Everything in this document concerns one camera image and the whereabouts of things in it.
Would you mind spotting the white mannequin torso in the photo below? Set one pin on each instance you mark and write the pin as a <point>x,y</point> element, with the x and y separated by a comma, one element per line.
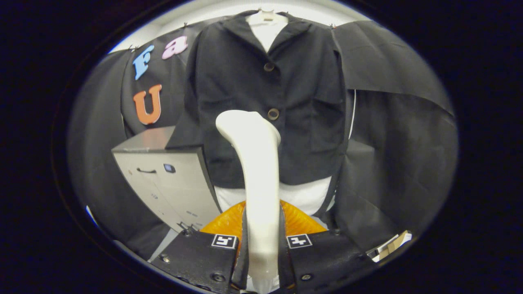
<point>304,196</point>

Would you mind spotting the white garment steamer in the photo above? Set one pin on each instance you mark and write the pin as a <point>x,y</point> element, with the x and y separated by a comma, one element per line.
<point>261,175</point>

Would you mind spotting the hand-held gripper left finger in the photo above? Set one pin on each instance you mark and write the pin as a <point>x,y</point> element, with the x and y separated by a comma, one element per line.
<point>242,265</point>

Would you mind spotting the black suit jacket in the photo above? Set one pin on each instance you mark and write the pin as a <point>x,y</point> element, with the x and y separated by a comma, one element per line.
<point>229,81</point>

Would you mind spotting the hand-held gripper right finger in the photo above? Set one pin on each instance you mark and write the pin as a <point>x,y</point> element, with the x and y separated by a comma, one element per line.
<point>285,265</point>

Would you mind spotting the black backdrop cloth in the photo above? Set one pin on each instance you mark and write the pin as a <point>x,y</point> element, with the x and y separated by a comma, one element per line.
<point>388,143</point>

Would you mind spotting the grey metal cabinet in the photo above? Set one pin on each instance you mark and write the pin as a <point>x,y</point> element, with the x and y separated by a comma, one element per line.
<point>171,192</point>

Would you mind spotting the tan cardboard scraps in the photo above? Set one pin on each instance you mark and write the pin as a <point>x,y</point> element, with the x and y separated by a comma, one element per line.
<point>388,245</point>

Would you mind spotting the white plastic hanger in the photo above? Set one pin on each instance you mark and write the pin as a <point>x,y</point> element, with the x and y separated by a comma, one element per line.
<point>265,18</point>

